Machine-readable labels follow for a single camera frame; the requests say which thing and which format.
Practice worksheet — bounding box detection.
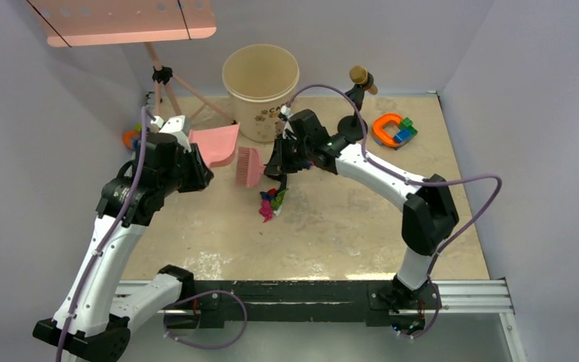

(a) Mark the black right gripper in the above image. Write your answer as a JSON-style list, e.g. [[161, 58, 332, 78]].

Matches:
[[266, 133, 312, 175]]

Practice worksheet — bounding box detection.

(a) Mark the pink plastic dustpan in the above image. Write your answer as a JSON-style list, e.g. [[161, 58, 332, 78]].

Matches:
[[189, 124, 240, 169]]

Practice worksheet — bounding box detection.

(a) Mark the pink hand brush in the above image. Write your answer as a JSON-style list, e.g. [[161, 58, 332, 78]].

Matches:
[[235, 146, 265, 188]]

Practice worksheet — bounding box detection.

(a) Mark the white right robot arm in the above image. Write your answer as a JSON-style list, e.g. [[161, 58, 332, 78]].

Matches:
[[264, 106, 459, 308]]

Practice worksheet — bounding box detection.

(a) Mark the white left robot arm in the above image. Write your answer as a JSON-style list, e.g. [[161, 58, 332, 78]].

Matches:
[[33, 131, 213, 361]]

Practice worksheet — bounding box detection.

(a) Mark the gold microphone on black stand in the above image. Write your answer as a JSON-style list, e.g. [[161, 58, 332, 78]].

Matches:
[[337, 66, 378, 143]]

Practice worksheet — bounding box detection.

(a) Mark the red paper scrap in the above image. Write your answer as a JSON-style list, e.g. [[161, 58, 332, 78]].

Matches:
[[259, 189, 277, 201]]

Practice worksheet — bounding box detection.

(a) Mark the orange blue toy car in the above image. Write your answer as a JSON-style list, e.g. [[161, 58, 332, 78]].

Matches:
[[122, 125, 142, 151]]

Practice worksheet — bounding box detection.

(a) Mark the green paper scrap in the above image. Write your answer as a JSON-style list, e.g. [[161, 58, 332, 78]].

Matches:
[[270, 189, 287, 211]]

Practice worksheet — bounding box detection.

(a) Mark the cream capybara bucket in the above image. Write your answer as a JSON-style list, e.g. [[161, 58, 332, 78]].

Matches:
[[222, 44, 300, 143]]

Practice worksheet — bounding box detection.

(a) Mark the orange toy track with blocks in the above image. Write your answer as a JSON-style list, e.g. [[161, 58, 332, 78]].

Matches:
[[370, 113, 418, 149]]

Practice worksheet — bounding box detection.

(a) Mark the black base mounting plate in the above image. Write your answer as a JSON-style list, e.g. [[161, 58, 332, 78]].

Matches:
[[161, 279, 427, 331]]

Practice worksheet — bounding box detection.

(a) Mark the pink music stand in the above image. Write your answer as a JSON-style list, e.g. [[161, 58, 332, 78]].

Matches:
[[27, 0, 236, 124]]

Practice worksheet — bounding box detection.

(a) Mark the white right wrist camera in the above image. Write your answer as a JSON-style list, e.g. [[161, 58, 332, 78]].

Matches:
[[278, 105, 294, 139]]

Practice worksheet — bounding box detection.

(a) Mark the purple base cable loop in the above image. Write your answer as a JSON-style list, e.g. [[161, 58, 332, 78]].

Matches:
[[163, 290, 249, 351]]

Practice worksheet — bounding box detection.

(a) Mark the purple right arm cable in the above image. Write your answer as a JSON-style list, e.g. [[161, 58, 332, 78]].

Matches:
[[279, 84, 504, 281]]

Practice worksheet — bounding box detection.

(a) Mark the aluminium frame rail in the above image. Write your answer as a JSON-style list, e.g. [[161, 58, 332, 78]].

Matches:
[[72, 91, 528, 362]]

